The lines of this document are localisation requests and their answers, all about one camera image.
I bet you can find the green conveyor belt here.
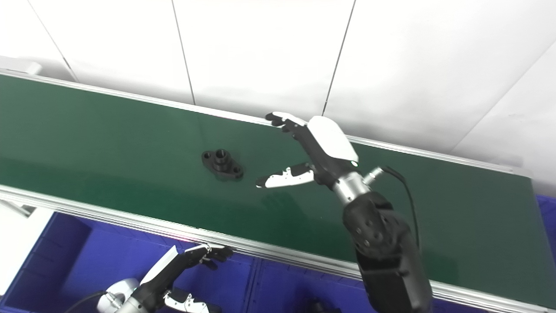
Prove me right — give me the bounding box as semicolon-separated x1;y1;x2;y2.
0;74;550;309
0;67;556;313

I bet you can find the blue plastic bin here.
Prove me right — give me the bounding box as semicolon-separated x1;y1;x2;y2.
250;256;500;313
535;194;556;305
0;212;261;313

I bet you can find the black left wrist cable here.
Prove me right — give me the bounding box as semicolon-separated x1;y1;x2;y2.
64;290;108;313

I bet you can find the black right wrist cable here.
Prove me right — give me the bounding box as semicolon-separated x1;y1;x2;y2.
381;165;421;249

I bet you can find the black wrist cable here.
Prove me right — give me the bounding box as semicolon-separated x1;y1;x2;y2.
64;290;108;313
381;165;421;249

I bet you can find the white side panel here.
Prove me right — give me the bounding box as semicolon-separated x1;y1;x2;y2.
0;199;53;298

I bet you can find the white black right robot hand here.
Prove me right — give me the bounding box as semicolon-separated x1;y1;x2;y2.
255;111;360;190

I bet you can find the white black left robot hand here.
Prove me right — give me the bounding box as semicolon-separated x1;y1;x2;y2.
132;243;235;313

